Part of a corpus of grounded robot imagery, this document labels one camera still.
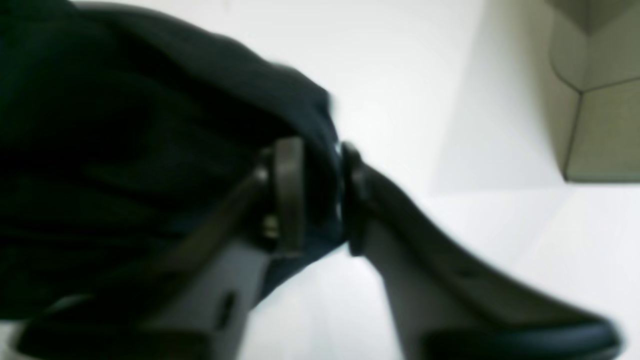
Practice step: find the black t-shirt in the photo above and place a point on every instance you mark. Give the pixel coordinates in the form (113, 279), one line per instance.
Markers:
(122, 127)

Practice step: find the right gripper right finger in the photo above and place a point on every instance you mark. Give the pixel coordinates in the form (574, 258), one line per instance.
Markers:
(447, 304)

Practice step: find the white cardboard box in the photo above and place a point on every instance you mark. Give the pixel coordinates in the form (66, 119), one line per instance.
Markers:
(595, 50)

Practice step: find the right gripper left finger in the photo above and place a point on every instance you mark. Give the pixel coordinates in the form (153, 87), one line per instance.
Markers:
(191, 302)

